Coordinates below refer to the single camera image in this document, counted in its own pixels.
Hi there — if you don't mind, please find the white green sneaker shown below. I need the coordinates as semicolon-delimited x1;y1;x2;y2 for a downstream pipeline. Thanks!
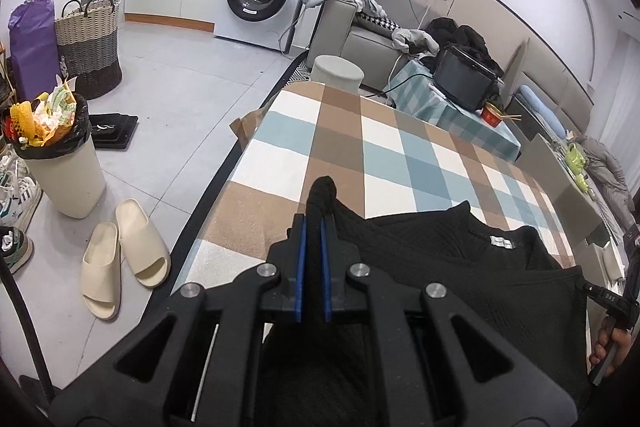
0;152;43;233

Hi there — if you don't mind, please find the black knit sweater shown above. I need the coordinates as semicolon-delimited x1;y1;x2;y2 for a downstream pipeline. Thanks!
260;175;608;427

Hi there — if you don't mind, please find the grey jacket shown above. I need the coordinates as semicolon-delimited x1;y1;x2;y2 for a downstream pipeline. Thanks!
575;134;633;228

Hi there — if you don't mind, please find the small table with teal cloth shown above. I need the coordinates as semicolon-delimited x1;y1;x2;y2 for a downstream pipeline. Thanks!
385;59;523;162

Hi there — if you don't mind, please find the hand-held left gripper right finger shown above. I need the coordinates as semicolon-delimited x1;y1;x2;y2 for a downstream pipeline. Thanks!
320;214;581;427

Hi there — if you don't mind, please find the beige trash bin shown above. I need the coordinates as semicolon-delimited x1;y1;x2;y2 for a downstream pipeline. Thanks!
2;77;107;220

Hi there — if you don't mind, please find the checked table blanket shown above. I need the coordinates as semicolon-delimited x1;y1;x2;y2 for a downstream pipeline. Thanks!
182;82;613;303

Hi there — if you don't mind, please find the red bowl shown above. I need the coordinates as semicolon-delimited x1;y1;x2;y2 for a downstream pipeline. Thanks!
481;103;507;130

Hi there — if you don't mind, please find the purple bag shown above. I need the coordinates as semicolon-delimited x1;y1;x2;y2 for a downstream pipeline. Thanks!
7;0;63;100

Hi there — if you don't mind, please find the pile of black clothes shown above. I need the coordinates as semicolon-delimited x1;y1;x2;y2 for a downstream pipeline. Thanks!
425;18;506;80

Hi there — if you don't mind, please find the white curtain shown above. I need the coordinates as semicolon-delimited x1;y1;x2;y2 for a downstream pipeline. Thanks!
590;27;640;208

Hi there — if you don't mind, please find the grey upholstered bed platform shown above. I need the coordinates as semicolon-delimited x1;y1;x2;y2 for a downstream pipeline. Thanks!
515;132;628;280

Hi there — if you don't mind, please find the grey sofa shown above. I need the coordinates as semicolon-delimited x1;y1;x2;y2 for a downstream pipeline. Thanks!
310;0;436;92

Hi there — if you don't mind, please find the cream slipper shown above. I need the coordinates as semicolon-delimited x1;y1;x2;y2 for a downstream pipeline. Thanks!
81;222;122;320
116;199;172;289

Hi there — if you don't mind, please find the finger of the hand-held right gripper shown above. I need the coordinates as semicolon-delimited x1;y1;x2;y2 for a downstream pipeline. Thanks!
575;277;626;320

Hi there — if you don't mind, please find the black cable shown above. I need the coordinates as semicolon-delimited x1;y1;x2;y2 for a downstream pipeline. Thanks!
0;257;56;403

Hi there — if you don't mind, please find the houndstooth cushion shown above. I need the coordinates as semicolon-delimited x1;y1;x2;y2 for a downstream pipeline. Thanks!
355;9;401;32

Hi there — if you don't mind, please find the grey padded headboard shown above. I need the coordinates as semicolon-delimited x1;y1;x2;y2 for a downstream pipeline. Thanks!
505;38;596;128

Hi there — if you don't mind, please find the white grey hoodie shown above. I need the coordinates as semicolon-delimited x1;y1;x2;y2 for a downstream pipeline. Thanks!
391;28;441;55

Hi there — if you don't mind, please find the woven laundry basket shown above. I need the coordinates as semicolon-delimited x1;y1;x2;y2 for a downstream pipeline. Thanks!
54;0;123;100

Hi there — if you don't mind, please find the light blue pillow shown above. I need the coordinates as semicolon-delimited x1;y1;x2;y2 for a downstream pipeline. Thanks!
517;85;566;135

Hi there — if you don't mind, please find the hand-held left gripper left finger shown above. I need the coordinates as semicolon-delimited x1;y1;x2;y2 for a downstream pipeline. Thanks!
47;213;307;427

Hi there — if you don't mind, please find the white round stool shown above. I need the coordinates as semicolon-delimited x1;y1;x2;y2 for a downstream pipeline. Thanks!
311;55;365;95

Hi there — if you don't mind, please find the dark sneaker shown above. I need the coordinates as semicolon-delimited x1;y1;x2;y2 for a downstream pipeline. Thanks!
0;227;33;275

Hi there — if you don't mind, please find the person's right hand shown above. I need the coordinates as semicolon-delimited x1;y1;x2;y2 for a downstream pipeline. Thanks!
589;328;637;380

